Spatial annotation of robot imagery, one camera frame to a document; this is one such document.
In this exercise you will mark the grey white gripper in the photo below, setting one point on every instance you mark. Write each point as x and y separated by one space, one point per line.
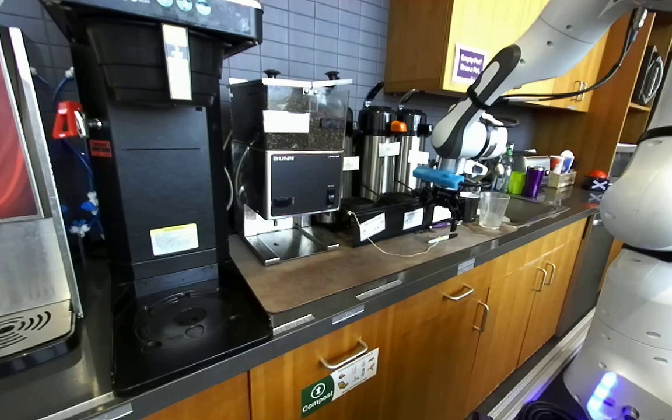
476 170

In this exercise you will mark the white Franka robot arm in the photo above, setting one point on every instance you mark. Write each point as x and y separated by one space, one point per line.
655 311

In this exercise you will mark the black mug with white inside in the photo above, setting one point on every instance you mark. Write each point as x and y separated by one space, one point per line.
473 208

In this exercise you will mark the clear plastic measuring cup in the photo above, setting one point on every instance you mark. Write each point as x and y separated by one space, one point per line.
495 212

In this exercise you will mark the green cup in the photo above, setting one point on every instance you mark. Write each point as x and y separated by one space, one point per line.
516 182

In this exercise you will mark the clear bottle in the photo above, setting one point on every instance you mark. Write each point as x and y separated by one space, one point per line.
505 167

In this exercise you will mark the black airpot rack with labels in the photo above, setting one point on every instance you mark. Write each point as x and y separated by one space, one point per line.
386 219

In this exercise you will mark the steel airpot with orange button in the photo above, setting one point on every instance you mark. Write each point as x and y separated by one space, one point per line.
410 154

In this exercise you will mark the purple cup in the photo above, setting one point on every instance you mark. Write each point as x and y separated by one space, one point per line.
536 182

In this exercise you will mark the stainless steel sink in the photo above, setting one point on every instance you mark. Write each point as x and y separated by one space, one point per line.
543 208

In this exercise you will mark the steel airpot with black lid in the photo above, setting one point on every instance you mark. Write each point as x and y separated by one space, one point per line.
376 159

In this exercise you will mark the wooden lower cabinet door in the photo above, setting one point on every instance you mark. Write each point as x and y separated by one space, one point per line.
429 352
512 311
558 289
203 405

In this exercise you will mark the white condiment containers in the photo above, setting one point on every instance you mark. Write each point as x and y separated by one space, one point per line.
561 170

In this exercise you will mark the purple and white paper sign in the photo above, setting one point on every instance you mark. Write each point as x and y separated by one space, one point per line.
467 67

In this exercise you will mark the red and blue small object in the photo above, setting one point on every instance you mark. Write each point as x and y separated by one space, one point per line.
599 182

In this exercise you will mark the steel and black coffee grinder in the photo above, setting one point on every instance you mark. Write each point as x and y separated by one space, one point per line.
302 182

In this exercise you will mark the grey countertop appliance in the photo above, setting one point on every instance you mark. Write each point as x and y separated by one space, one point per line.
628 165

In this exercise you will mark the open wooden shelf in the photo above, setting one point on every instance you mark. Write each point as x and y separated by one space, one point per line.
623 117

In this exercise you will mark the green and white sticker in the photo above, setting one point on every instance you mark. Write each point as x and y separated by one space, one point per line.
338 381

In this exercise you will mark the wooden cabinet door with sticker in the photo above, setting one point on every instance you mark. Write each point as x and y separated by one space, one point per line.
274 388

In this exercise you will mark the black coffee brewer machine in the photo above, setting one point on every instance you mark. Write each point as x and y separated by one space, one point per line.
165 171

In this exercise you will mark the blue water tubing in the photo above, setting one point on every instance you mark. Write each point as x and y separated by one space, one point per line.
89 208

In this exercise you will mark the red water valve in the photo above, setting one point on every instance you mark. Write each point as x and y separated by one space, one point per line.
69 121

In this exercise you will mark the red hot water dispenser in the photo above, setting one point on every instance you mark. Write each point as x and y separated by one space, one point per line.
9 257

